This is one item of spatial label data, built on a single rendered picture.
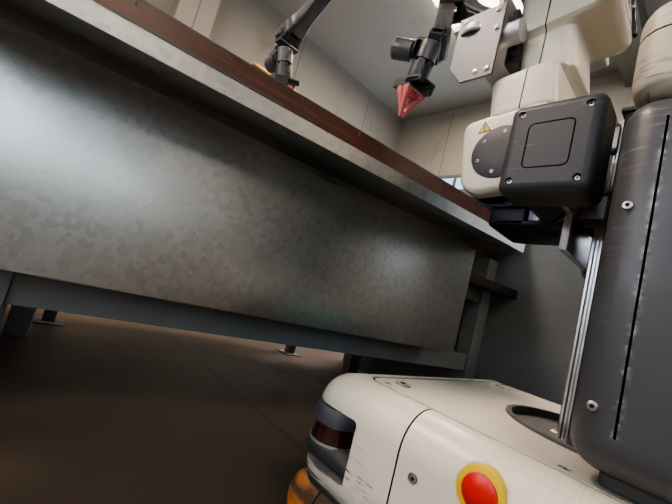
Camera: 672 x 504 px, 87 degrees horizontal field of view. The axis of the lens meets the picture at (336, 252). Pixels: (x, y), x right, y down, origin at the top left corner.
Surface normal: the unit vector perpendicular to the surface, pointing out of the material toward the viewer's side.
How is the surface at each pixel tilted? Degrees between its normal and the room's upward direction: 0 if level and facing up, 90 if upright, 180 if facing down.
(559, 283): 90
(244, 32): 90
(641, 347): 90
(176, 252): 90
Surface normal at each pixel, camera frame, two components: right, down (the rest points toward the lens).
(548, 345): -0.79, -0.27
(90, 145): 0.55, 0.05
